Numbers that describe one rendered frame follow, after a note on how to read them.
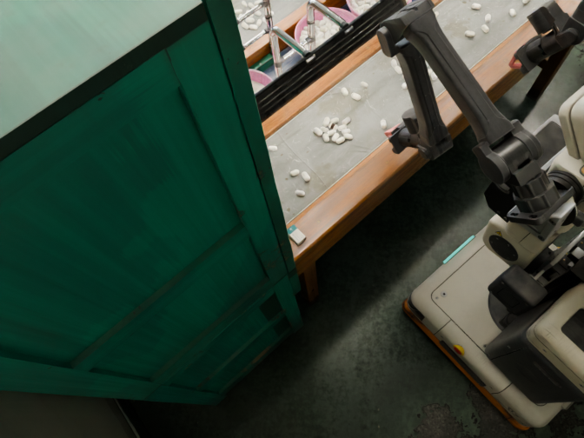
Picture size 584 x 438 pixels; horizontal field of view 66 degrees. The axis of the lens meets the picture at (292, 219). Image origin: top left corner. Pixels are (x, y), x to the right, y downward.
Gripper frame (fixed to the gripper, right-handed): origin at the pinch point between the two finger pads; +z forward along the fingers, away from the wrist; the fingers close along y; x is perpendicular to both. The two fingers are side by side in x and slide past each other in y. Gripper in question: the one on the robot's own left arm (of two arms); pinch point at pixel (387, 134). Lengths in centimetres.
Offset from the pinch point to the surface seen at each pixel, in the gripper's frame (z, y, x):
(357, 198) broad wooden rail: -2.9, 21.7, 9.5
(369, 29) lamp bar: -1.2, -9.4, -31.6
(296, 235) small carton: -1.9, 45.4, 5.6
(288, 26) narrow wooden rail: 53, -12, -37
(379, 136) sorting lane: 8.6, -1.8, 3.4
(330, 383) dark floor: 22, 66, 88
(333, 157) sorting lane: 12.4, 15.7, -0.1
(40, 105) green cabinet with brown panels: -73, 73, -66
